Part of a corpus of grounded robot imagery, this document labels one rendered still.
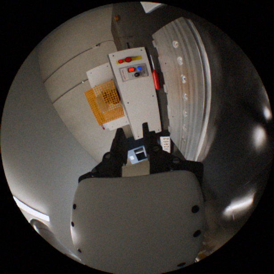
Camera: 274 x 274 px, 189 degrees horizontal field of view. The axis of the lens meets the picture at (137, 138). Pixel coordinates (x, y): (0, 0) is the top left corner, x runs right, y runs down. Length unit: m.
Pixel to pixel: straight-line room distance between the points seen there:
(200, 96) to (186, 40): 0.13
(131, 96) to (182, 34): 0.41
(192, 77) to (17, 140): 1.88
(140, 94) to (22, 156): 1.76
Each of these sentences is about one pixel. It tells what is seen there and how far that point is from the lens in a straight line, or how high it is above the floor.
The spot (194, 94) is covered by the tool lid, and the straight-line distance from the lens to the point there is 0.22.
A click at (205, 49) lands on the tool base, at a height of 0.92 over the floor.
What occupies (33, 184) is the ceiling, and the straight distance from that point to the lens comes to 1.74.
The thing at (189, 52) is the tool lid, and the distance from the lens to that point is 0.22.
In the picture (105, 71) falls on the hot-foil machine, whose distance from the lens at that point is 0.72.
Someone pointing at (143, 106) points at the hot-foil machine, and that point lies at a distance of 0.53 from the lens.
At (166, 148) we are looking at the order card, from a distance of 0.59.
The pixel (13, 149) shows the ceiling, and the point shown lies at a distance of 1.72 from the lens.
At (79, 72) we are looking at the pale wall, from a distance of 2.16.
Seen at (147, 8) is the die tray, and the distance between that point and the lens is 0.47.
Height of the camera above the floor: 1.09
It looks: 1 degrees down
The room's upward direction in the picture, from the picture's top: 109 degrees counter-clockwise
